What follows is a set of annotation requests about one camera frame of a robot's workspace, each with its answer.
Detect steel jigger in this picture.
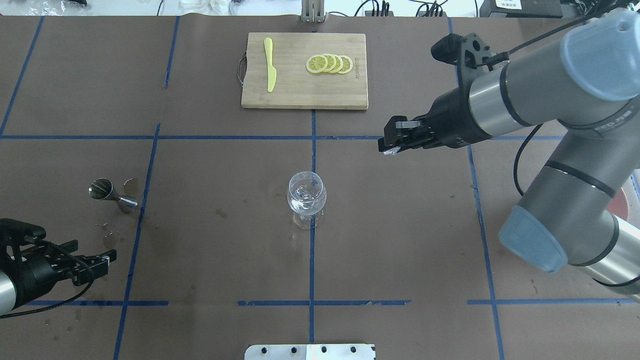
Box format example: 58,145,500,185
87,178,138,214

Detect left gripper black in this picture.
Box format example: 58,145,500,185
10,244,118,301

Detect lemon slice leftmost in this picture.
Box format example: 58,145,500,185
305,54,329,74

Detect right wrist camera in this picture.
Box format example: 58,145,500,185
430,32,510,92

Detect lemon slice rightmost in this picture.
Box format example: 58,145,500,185
337,55,354,75

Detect yellow plastic knife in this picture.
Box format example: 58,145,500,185
263,38,277,92

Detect pink bowl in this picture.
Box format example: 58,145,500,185
616,180,640,226

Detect clear wine glass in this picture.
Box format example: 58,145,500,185
286,171,327,230

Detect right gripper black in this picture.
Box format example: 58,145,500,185
377,89,492,154

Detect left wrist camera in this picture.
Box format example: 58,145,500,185
0,218,47,248

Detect lemon slice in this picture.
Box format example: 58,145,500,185
305,54,329,74
337,55,354,75
328,54,343,74
322,54,338,73

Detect bamboo cutting board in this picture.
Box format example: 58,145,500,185
241,32,370,111

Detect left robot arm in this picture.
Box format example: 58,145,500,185
1,240,118,319

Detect aluminium frame post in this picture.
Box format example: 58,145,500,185
301,0,327,24

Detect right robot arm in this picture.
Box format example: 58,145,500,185
377,7,640,302

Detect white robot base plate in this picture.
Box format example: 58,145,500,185
244,343,377,360

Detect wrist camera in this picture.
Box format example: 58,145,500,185
430,32,510,92
0,218,47,248

